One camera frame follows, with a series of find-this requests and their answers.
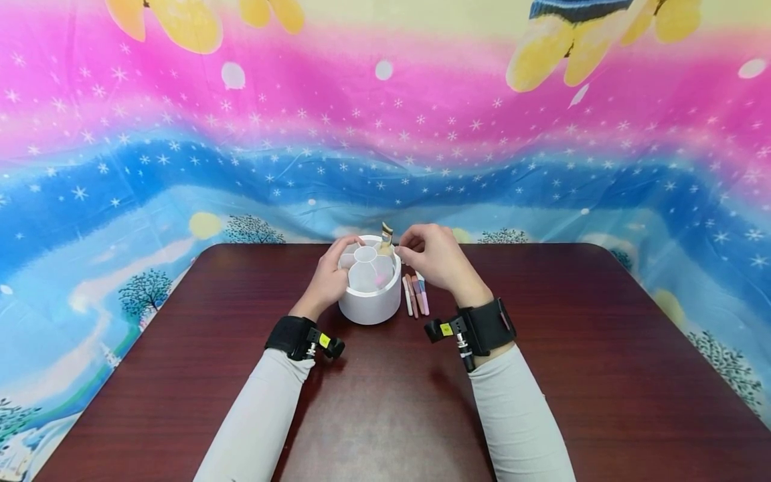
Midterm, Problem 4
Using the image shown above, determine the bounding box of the person's right hand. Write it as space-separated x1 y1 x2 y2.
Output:
395 224 494 309

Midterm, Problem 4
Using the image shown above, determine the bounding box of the person's left hand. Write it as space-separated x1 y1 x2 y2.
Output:
289 235 366 321

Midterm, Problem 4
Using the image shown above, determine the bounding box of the white round divided organizer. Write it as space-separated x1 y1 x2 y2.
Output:
337 235 403 326

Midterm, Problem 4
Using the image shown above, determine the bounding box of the person's left forearm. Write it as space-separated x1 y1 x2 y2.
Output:
193 348 315 482

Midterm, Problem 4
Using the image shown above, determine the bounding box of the person's right forearm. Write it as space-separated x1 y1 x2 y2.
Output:
468 343 576 482

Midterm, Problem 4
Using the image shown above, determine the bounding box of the black wrist band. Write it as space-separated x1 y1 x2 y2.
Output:
424 298 517 373
264 316 346 362

